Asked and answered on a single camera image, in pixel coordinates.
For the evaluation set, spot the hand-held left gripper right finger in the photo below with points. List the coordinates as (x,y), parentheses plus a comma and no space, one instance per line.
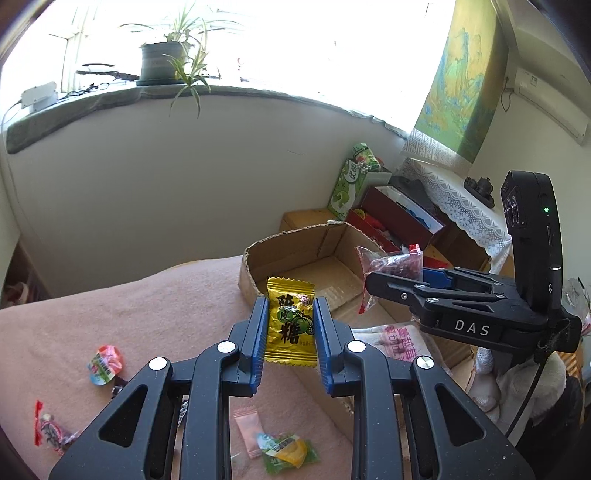
(324,341)

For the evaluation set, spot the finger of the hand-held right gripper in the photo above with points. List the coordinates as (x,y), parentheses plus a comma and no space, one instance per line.
(434,275)
(392,286)

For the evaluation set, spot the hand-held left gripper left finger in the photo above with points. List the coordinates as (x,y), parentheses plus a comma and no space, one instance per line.
(258,341)

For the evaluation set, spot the red translucent snack bag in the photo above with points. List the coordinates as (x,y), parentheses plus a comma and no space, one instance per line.
(397,265)

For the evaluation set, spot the yellow candy packet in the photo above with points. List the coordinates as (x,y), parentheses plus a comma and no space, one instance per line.
(288,323)

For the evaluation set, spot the cardboard box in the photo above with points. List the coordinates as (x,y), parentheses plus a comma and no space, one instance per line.
(323,272)

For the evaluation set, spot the yellow green jelly cup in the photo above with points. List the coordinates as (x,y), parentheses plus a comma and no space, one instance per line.
(288,452)

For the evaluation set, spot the red lidded jelly cup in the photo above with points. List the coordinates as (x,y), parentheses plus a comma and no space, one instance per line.
(106,364)

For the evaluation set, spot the white pink snack packet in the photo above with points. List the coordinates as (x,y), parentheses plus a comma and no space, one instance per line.
(397,344)

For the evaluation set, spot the white lace tablecloth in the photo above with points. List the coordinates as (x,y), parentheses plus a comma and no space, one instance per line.
(471,217)

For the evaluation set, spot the dark red box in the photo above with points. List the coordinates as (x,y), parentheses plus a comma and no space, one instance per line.
(397,207)

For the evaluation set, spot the black teapot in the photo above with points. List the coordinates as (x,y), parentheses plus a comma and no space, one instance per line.
(480,189)

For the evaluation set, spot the pink candy packet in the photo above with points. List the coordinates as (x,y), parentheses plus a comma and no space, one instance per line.
(247,431)

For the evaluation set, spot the green printed carton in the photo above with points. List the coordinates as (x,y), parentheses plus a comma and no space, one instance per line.
(346,194)

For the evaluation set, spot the brown carton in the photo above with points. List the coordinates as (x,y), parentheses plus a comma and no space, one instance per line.
(304,219)

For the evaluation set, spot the white fleece garment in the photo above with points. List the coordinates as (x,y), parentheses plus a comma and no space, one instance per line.
(517,387)

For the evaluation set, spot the green snack bag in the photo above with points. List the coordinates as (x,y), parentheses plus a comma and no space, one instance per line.
(364,157)

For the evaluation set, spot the dark candy wrapper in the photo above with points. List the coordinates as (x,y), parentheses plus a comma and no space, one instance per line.
(121,386)

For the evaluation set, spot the white air conditioner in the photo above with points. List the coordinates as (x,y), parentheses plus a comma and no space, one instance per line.
(554,99)

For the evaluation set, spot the red striped candy wrapper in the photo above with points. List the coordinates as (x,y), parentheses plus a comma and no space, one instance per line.
(51,429)

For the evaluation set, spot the green windowsill cloth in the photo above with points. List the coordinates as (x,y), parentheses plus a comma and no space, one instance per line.
(138,99)

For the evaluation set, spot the potted spider plant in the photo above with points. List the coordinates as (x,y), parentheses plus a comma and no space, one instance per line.
(161,62)

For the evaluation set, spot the white plastic device box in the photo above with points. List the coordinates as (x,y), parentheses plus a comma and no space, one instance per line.
(40,96)

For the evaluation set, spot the landscape wall scroll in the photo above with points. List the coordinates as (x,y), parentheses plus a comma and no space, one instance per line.
(461,83)

